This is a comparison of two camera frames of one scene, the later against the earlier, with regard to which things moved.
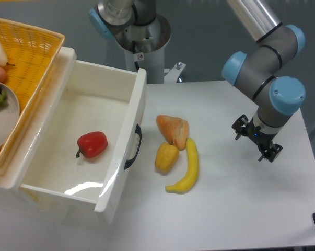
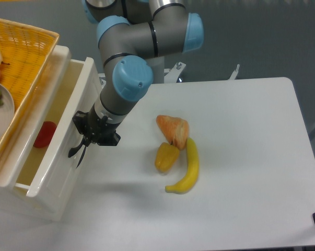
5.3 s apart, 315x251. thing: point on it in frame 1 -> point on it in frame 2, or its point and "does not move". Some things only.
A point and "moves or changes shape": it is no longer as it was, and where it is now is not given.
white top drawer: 89,143 moves or changes shape
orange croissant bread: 175,129 does not move
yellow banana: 186,184 does not move
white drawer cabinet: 8,198 -> 6,202
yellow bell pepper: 166,158 does not move
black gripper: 253,133 -> 94,129
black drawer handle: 128,162 -> 73,151
